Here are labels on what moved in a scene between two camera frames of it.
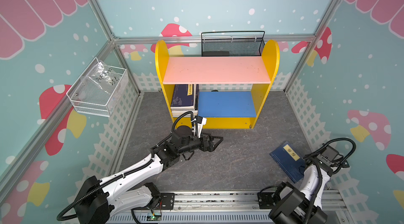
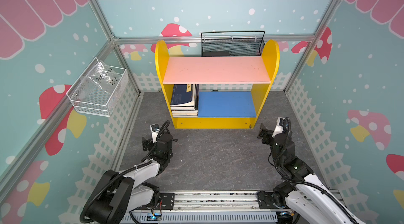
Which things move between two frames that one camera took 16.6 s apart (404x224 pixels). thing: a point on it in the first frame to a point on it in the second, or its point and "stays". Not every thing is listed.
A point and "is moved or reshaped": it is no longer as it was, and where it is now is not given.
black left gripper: [210, 148] to [145, 142]
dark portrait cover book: [182, 113] stays
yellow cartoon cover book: [176, 115] stays
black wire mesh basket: [232, 43] stays
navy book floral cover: [183, 110] stays
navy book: [290, 161] is moved or reshaped
